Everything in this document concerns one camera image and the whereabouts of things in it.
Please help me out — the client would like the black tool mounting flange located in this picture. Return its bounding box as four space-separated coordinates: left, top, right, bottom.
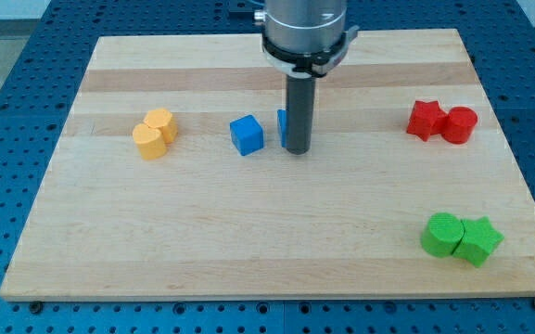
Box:
262 25 359 77

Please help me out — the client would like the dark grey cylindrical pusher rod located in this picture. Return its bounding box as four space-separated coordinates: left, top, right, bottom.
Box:
285 76 315 155

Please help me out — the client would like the blue triangle block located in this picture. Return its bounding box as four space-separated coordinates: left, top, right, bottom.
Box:
276 109 287 148

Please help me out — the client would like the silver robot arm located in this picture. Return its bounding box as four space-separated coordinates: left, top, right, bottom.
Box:
253 0 359 155

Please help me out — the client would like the blue cube block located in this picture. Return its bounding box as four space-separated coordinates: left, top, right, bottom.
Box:
229 115 264 156

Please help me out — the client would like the red star block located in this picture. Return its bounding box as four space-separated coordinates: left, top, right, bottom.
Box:
406 100 448 142

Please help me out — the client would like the yellow hexagon block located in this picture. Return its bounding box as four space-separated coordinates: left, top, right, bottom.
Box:
144 109 178 144

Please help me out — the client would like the red cylinder block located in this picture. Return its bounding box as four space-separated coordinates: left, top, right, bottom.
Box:
440 106 478 145

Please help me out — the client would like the light wooden board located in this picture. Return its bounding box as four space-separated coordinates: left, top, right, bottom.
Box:
0 29 535 302

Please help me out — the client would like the yellow heart block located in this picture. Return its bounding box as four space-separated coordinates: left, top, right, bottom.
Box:
132 123 167 161

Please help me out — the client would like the green cylinder block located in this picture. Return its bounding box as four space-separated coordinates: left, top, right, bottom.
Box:
420 212 465 258

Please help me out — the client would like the green star block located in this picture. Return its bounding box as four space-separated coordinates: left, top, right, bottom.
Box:
452 216 504 268

